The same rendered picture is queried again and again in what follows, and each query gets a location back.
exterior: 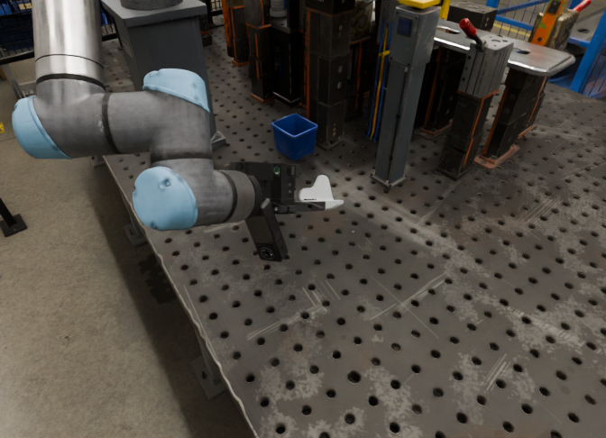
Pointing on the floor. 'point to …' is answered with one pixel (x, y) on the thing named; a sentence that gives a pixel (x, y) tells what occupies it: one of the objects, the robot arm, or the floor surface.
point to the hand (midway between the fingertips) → (307, 204)
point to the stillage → (578, 44)
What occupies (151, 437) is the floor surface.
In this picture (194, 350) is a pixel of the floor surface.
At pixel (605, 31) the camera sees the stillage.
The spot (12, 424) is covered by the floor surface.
